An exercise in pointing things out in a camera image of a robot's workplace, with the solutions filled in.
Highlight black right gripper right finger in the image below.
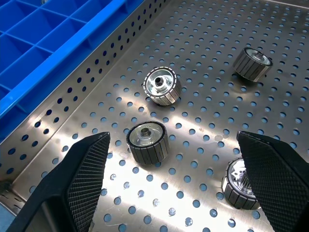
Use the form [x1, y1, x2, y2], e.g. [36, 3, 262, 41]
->
[236, 130, 309, 232]

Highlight ribbed metal roller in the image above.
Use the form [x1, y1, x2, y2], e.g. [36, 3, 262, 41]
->
[232, 47, 273, 83]
[221, 157, 261, 210]
[142, 66, 182, 107]
[126, 121, 168, 166]

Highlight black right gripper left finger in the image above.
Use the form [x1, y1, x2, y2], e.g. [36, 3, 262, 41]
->
[6, 131, 111, 232]

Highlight perforated metal tray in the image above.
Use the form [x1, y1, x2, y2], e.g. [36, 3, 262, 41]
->
[0, 0, 309, 232]

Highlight blue compartment tray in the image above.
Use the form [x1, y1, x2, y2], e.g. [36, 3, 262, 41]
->
[0, 0, 170, 144]

